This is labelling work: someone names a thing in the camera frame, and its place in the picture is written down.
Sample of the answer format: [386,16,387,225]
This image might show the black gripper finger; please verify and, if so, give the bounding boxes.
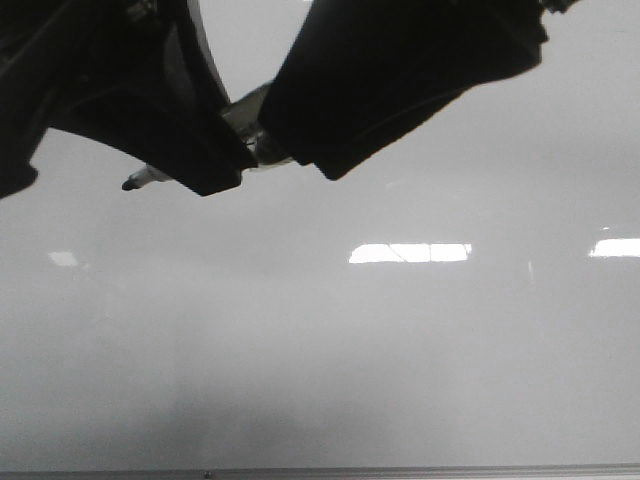
[1,1,255,196]
[259,1,547,180]

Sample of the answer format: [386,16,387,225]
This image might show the white whiteboard marker pen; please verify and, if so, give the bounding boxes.
[121,82,293,192]

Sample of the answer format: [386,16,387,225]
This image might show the white whiteboard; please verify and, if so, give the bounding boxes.
[1,1,639,471]

